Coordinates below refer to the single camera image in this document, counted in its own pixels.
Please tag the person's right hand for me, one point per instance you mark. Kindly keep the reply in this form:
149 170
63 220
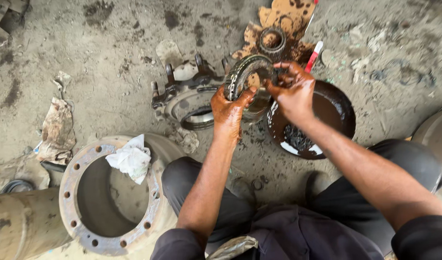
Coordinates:
297 94

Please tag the person's dark work clothing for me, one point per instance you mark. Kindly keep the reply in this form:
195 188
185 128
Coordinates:
300 231

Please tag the rusty brake drum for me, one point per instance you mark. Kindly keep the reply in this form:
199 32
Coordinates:
76 202

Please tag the white crumpled rag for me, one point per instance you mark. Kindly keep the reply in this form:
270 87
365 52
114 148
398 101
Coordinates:
130 159

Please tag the dark bowl of grease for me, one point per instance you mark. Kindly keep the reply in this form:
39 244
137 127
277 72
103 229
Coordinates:
333 112

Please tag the person's left hand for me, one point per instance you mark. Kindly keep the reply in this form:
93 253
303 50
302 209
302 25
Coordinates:
226 115

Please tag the person's dusty black shoe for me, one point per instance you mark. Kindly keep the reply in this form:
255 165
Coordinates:
242 189
316 184

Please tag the crumpled plastic bag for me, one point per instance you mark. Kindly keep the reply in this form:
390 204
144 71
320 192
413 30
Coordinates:
232 247

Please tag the dusty axle tube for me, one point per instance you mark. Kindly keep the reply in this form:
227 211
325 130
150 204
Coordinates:
22 224

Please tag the dirty crumpled rag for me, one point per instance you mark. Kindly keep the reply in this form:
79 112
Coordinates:
56 133

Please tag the small metal washer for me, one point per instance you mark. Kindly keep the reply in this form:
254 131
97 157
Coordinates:
257 185

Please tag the oil-stained cardboard piece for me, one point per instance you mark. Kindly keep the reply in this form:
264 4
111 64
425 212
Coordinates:
289 14

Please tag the metal wheel hub with studs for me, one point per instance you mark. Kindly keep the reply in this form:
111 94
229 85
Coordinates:
186 97

